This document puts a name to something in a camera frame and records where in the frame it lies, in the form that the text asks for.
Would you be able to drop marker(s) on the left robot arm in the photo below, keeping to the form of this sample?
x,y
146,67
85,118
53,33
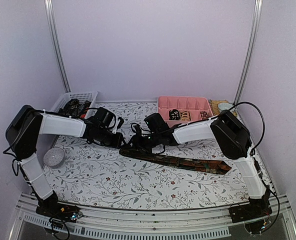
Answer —
x,y
33,128

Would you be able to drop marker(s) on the left aluminium frame post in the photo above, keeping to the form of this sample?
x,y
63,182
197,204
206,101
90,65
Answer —
x,y
56,45

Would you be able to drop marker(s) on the dark red rolled tie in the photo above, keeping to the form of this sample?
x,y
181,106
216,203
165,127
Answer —
x,y
204,115

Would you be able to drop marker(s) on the floral patterned table mat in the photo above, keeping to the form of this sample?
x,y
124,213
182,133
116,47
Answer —
x,y
99,176

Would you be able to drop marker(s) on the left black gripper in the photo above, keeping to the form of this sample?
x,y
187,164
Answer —
x,y
118,142

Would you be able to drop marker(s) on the yellow patterned rolled tie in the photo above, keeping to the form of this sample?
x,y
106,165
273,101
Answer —
x,y
185,116

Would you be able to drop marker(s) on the black white rolled tie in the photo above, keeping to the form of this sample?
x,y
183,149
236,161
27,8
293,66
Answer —
x,y
174,115

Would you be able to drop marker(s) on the grey speckled bowl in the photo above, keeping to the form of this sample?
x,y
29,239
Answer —
x,y
54,157

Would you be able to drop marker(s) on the brown green patterned tie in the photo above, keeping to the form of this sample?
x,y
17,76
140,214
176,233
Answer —
x,y
218,167

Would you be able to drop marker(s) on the light blue ceramic bowl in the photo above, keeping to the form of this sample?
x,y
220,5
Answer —
x,y
225,106

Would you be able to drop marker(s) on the right aluminium frame post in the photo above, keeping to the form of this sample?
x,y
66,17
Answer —
x,y
250,48

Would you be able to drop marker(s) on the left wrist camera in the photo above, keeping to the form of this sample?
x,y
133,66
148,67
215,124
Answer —
x,y
118,124

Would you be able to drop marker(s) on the front aluminium rail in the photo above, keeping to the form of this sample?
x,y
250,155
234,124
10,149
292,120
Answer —
x,y
208,223

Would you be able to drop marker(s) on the pile of dark ties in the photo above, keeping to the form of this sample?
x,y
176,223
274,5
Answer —
x,y
75,108

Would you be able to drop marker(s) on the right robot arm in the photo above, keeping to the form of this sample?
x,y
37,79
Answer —
x,y
234,141

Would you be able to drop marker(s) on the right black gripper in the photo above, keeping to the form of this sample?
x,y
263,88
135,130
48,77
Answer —
x,y
137,144

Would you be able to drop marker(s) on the aluminium frame post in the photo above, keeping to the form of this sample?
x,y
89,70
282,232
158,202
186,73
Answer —
x,y
250,48
56,45

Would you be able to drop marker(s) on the white plastic mesh basket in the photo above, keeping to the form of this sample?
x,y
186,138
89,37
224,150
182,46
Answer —
x,y
80,96

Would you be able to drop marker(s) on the pink divided organizer box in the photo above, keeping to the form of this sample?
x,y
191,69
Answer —
x,y
183,103

